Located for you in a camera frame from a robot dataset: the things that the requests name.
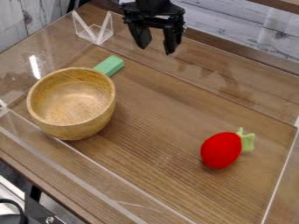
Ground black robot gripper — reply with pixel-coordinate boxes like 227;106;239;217
121;0;185;54

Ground red plush strawberry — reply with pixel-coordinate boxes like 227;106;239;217
200;128;256;169

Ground green rectangular block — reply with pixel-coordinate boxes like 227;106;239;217
93;55;125;77

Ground wooden bowl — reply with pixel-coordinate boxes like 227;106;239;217
25;67;116;140

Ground clear acrylic corner bracket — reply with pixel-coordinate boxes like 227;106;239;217
71;11;113;46

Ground black metal table bracket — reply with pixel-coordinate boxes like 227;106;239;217
24;185;65;224

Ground black cable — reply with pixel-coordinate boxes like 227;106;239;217
0;199;28;224

